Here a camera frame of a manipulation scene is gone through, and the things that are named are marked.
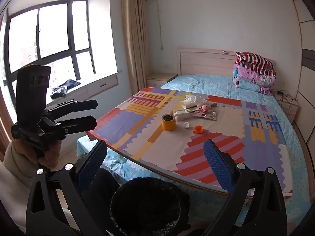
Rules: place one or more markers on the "person's left hand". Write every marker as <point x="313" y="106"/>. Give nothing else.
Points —
<point x="50" y="156"/>

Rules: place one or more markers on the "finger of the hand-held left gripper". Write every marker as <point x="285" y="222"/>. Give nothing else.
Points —
<point x="76" y="105"/>
<point x="78" y="124"/>

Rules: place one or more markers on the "blue folded quilt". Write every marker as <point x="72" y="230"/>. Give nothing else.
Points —
<point x="246" y="84"/>

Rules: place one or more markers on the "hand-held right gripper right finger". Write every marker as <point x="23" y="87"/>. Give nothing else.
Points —
<point x="219" y="168"/>

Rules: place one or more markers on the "beige curtain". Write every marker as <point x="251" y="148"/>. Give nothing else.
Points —
<point x="134" y="36"/>

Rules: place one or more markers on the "window seat with drawers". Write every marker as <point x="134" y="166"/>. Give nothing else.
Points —
<point x="101" y="84"/>

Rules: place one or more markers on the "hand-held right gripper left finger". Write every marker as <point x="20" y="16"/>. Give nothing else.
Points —
<point x="92" y="163"/>

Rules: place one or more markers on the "light wooden nightstand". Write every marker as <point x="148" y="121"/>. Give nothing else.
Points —
<point x="160" y="80"/>
<point x="286" y="108"/>

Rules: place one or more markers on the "white tissue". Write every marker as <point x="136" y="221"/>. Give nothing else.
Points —
<point x="196" y="100"/>

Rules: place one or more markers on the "bin with black bag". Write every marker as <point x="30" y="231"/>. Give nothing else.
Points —
<point x="147" y="201"/>

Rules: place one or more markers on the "brown slim stick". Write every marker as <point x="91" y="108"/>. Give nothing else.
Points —
<point x="213" y="105"/>

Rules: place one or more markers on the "shiny printed wrapper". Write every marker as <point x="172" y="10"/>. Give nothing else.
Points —
<point x="205" y="115"/>

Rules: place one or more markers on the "dark clothes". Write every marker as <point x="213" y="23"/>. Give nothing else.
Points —
<point x="64" y="86"/>

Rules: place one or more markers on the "person's dark trousers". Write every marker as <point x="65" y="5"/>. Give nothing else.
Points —
<point x="103" y="184"/>

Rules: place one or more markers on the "bed with blue sheet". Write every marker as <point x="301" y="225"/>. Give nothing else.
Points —
<point x="206" y="82"/>

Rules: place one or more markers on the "person's left forearm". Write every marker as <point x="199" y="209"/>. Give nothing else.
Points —
<point x="14" y="186"/>

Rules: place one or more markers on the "orange bottle cap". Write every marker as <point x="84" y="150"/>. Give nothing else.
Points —
<point x="198" y="129"/>

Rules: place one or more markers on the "black framed window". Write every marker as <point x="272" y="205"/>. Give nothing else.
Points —
<point x="49" y="34"/>

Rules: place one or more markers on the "orange tape roll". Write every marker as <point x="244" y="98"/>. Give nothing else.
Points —
<point x="168" y="124"/>

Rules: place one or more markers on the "light wooden headboard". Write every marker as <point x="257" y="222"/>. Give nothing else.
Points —
<point x="204" y="61"/>

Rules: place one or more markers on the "small white box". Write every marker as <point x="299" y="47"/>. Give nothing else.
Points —
<point x="181" y="115"/>

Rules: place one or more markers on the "white and grey wardrobe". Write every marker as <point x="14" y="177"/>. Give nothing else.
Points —
<point x="306" y="66"/>

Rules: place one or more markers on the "pink folded quilt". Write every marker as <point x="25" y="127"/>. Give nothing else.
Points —
<point x="251" y="75"/>

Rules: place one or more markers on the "striped folded quilt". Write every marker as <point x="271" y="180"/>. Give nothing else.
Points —
<point x="256" y="62"/>

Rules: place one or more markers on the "small pink toy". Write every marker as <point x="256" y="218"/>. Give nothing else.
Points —
<point x="204" y="107"/>

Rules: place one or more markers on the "small white cap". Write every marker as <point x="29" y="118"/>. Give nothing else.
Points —
<point x="186" y="125"/>

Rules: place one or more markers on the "colourful patterned board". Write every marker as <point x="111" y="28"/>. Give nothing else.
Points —
<point x="221" y="132"/>

